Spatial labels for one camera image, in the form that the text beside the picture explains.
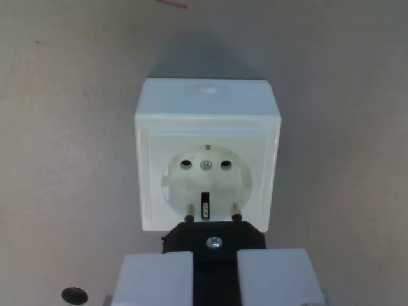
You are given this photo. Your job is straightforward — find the white wall socket box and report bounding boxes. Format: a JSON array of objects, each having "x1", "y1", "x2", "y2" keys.
[{"x1": 133, "y1": 78, "x2": 283, "y2": 233}]

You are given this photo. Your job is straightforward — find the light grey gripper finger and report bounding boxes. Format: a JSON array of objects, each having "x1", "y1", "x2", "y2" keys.
[
  {"x1": 110, "y1": 251, "x2": 194, "y2": 306},
  {"x1": 236, "y1": 248, "x2": 326, "y2": 306}
]

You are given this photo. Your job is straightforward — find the black two-pin power plug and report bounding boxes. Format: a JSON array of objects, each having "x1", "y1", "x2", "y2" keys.
[{"x1": 161, "y1": 203, "x2": 267, "y2": 306}]

